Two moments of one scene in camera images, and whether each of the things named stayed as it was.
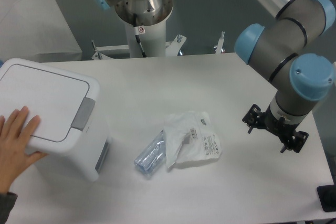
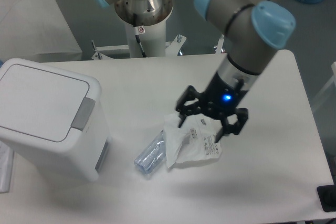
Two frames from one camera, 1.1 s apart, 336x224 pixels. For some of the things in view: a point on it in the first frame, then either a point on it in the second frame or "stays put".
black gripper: [281, 126] → [221, 98]
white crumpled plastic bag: [189, 136] stays put
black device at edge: [327, 195] stays put
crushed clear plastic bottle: [152, 159] stays put
